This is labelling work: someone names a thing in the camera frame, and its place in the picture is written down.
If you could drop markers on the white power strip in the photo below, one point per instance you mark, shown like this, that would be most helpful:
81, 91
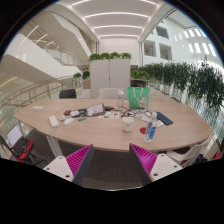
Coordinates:
53, 121

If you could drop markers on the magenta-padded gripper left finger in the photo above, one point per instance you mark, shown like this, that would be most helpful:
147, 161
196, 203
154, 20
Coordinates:
63, 166

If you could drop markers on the flat round red coaster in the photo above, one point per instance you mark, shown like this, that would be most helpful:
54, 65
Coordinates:
142, 130

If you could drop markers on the white computer mouse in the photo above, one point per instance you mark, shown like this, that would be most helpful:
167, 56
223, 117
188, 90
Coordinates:
68, 121

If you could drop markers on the red office chair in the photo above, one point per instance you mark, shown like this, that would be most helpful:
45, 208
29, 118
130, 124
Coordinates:
26, 150

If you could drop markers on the open laptop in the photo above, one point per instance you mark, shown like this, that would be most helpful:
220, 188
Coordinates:
14, 135

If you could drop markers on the row of green hedge plants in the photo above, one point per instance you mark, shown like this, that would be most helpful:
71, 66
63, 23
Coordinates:
200, 83

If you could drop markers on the clear blue-labelled water bottle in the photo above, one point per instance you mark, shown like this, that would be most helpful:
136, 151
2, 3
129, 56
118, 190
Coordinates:
150, 130

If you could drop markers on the dark blue keyboard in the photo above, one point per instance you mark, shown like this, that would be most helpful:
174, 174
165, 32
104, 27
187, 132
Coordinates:
165, 119

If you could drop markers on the black flat device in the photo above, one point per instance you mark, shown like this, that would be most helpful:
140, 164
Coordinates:
108, 108

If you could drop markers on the white ceramic mug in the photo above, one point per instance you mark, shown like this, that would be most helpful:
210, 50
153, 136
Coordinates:
127, 125

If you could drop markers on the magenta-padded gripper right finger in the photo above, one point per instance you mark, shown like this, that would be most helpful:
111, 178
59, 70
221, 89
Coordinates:
160, 165

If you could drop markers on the green tote bag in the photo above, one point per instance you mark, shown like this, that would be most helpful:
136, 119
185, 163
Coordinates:
136, 98

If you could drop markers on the ceiling light strips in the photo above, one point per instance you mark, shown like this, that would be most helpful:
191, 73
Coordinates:
116, 14

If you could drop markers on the clear plastic tumbler bottle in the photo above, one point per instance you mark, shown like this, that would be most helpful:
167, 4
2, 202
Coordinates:
120, 100

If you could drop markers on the open white booklet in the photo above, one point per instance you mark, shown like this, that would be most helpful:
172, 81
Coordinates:
96, 109

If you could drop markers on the colourful sticker sheet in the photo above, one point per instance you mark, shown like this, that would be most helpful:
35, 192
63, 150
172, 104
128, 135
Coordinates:
109, 115

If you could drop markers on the black office chair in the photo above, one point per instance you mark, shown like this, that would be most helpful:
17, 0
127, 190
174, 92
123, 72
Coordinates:
67, 94

